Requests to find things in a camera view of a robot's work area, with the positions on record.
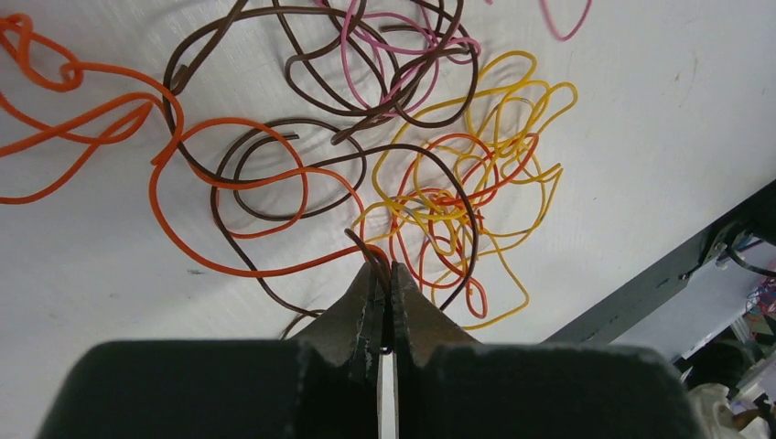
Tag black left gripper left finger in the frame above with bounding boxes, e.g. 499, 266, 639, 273
38, 264, 383, 438

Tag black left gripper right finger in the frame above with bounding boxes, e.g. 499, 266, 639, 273
390, 262, 703, 438

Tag brown wire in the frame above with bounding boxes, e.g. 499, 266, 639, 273
162, 0, 481, 340

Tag pink wire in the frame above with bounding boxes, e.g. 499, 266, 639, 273
312, 0, 594, 116

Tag orange wire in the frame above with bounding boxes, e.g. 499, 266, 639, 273
0, 13, 541, 319

